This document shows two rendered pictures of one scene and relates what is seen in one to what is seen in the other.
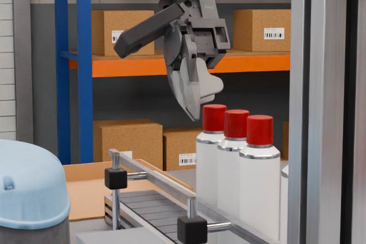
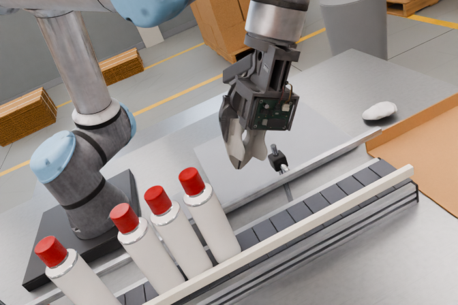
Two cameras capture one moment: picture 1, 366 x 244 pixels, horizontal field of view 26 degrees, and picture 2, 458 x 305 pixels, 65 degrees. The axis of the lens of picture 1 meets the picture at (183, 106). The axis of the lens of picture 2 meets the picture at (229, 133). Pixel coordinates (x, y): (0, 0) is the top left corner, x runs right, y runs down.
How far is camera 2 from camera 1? 1.37 m
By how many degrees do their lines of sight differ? 98
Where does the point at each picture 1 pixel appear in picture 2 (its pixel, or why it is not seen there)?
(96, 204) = (425, 154)
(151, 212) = (327, 197)
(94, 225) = not seen: hidden behind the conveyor
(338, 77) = not seen: outside the picture
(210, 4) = (267, 65)
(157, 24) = (236, 71)
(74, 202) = (424, 140)
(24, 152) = (51, 150)
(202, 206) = not seen: hidden behind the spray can
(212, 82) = (238, 148)
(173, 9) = (247, 60)
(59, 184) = (37, 171)
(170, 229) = (278, 219)
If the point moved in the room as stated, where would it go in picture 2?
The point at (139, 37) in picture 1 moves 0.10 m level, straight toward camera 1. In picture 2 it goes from (226, 78) to (170, 95)
